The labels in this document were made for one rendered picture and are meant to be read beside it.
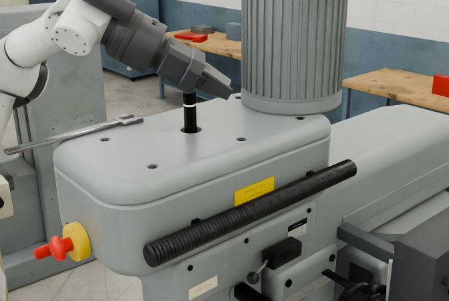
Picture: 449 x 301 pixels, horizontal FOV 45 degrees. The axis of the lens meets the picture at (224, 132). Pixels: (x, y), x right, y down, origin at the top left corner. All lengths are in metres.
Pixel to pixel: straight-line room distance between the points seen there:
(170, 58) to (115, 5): 0.12
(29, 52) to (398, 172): 0.82
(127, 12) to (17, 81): 0.31
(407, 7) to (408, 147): 4.33
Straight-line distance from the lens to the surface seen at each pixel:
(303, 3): 0.97
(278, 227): 1.00
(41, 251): 0.99
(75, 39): 0.87
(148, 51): 0.87
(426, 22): 5.50
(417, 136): 1.36
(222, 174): 0.84
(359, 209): 1.21
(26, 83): 1.08
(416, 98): 4.71
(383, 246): 1.12
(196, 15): 7.89
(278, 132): 0.93
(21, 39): 1.02
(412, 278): 0.99
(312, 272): 1.14
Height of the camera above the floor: 2.22
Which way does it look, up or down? 21 degrees down
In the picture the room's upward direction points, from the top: 1 degrees counter-clockwise
